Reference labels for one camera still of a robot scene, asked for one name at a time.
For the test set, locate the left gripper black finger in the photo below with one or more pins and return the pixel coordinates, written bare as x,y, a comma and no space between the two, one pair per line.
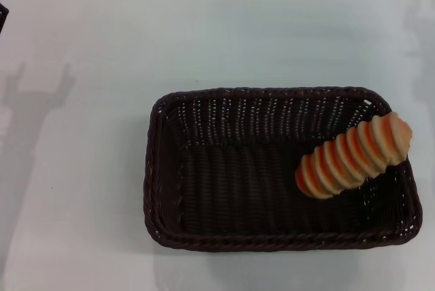
2,17

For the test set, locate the dark brown woven basket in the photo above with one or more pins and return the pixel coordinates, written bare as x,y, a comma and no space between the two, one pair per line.
238,189

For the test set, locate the orange striped bread loaf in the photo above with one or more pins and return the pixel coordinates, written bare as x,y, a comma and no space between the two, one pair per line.
350,156

